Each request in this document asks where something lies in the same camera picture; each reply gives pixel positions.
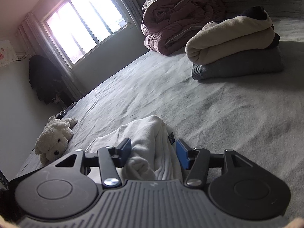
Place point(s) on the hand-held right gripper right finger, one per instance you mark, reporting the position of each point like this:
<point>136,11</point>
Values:
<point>182,154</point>

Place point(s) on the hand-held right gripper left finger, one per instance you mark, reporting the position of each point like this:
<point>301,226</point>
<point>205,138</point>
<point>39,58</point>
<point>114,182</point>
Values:
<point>125,152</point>

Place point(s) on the white sweatshirt with orange print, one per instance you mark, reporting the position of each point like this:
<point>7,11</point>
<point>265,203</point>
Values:
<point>147,135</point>

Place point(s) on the dark hanging clothes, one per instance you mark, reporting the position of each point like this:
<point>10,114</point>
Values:
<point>45,78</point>

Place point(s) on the grey bed sheet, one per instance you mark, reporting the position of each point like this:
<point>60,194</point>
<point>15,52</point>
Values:
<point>166,87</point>

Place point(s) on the white plush dog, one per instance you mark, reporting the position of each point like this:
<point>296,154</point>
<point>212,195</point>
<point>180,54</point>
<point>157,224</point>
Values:
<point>57,137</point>

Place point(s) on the grey patterned curtain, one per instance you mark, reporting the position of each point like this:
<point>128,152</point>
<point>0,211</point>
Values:
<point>135,4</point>
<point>68,83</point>

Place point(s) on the folded grey sweater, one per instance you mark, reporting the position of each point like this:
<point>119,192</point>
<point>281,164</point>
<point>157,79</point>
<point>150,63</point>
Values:
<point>237,66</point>

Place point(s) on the folded cream garment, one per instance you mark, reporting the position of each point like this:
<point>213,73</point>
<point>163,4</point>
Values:
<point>225,35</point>

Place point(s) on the window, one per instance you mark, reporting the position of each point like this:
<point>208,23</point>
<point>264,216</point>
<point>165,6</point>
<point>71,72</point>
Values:
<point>80,23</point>

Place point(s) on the folded pink quilt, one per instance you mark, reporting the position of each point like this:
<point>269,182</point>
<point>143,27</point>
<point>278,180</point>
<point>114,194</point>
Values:
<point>180,16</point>

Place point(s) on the white printed wall cloth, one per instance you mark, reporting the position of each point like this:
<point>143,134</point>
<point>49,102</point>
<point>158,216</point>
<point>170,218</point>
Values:
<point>7,52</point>

